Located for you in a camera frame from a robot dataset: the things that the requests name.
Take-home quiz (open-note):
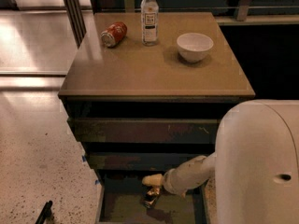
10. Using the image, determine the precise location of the grey drawer cabinet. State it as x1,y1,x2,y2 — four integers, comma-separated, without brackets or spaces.
57,11,256,224

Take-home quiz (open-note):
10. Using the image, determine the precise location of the middle drawer front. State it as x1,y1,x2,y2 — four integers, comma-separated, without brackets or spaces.
86,152,206,173

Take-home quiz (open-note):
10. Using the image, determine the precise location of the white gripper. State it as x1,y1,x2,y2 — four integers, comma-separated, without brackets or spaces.
142,156,207,197

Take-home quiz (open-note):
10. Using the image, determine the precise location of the blue tape piece upper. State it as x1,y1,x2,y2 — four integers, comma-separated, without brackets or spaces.
81,156,87,162

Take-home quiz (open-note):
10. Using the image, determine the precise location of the clear plastic water bottle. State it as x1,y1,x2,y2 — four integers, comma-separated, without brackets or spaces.
140,0,159,46

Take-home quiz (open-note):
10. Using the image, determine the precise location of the top drawer front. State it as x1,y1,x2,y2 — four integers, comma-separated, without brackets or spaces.
67,118,220,144

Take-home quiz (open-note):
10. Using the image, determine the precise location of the white ceramic bowl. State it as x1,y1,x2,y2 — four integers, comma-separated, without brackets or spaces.
177,33,214,63

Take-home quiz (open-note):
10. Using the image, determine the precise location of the metal window frame post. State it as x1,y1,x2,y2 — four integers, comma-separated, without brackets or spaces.
64,0,86,48

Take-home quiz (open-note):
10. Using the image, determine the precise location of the open bottom drawer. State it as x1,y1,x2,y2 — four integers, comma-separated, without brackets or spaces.
96,173,209,224

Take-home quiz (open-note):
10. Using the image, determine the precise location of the background railing ledge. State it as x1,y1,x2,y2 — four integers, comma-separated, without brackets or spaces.
91,0,299,24

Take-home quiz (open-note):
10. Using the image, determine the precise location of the orange soda can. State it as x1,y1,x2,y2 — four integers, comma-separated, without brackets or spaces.
143,187,161,209

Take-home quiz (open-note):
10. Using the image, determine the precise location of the black object on floor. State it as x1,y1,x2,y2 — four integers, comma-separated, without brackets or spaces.
35,201,52,224

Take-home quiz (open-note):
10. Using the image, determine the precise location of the red soda can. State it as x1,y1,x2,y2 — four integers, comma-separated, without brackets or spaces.
100,21,127,48

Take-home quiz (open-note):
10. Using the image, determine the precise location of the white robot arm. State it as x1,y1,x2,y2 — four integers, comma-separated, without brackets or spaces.
142,100,299,224

